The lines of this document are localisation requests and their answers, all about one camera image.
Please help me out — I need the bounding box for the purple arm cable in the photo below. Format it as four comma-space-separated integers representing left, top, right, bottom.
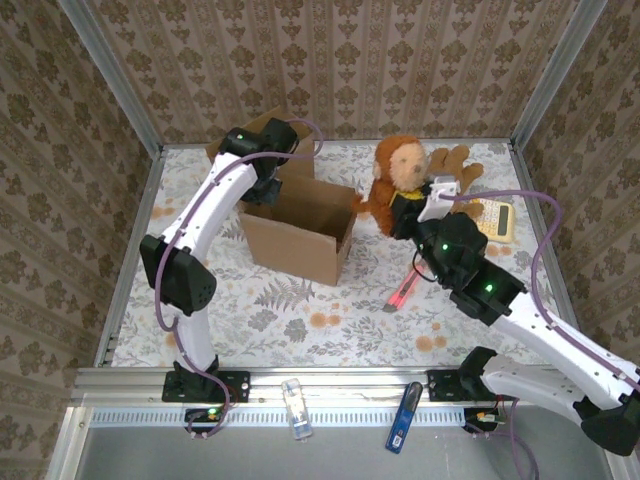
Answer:
437, 189, 640, 480
153, 118, 324, 442

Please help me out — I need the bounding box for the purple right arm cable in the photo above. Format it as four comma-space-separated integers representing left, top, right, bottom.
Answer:
437, 189, 640, 480

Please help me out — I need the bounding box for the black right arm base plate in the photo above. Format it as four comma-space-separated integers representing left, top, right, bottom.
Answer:
426, 368, 519, 404

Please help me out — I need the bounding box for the aluminium table edge rail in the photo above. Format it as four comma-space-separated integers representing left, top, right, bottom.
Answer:
508, 142, 587, 369
93, 144, 169, 370

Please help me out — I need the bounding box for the aluminium frame post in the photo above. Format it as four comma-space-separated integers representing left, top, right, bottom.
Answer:
510, 0, 610, 150
56, 0, 166, 154

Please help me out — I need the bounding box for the thin black cable loop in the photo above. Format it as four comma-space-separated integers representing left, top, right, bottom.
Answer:
411, 251, 442, 285

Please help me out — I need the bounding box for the orange brown monkey plush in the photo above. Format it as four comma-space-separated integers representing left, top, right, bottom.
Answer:
352, 135, 434, 239

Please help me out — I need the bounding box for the white slotted cable duct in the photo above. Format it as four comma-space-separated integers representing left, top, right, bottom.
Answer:
89, 408, 504, 429

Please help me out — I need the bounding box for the aluminium extrusion beam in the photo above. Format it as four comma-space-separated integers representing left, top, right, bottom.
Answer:
69, 367, 621, 407

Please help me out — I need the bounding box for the small green lit circuit board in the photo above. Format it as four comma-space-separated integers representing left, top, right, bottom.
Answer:
183, 406, 225, 427
462, 406, 504, 434

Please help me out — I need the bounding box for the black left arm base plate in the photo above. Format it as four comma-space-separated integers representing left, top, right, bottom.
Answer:
160, 370, 251, 404

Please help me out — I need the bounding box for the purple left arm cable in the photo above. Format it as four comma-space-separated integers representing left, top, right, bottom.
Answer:
153, 118, 324, 442

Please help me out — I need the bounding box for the yellow calculator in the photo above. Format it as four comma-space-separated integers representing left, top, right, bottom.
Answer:
469, 197, 516, 245

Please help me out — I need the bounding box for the tall brown cardboard box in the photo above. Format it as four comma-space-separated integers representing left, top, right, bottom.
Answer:
205, 105, 316, 201

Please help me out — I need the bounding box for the long brown cardboard box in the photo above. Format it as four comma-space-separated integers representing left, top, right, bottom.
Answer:
238, 173, 359, 287

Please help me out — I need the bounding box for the floral white tablecloth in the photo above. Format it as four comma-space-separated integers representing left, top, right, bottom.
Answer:
110, 141, 566, 370

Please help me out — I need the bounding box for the pink utility knife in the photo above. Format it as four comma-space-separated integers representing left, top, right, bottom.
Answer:
383, 269, 422, 315

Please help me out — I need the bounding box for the blue handheld device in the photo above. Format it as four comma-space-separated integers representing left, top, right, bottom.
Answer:
384, 381, 424, 454

